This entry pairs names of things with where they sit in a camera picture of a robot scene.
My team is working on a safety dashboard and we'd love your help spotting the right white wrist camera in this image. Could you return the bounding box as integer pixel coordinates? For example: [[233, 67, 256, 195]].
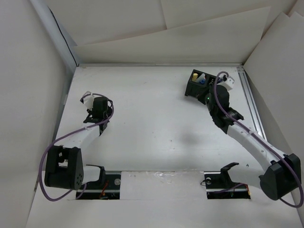
[[218, 75, 235, 91]]

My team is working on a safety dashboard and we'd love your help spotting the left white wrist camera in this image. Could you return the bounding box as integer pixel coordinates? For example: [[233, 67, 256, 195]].
[[80, 91, 95, 110]]

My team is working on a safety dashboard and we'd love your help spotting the black two-compartment organizer box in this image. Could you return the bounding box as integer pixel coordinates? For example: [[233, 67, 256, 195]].
[[185, 69, 216, 101]]

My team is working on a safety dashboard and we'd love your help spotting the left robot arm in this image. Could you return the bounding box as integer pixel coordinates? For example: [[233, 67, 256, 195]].
[[44, 96, 114, 190]]

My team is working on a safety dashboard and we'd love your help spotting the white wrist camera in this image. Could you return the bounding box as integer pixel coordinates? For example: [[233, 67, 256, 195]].
[[218, 75, 235, 91], [80, 91, 95, 110]]

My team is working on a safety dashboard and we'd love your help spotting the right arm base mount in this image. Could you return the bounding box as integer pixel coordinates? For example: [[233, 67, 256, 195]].
[[200, 162, 251, 200]]

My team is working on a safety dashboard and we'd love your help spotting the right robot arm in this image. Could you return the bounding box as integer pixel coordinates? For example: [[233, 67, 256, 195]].
[[198, 84, 304, 208]]

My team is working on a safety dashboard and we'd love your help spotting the yellow highlighter marker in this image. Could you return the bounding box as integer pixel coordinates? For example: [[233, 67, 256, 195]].
[[192, 73, 199, 82]]

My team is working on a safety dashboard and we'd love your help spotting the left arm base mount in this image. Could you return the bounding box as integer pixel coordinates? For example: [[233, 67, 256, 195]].
[[76, 167, 122, 200]]

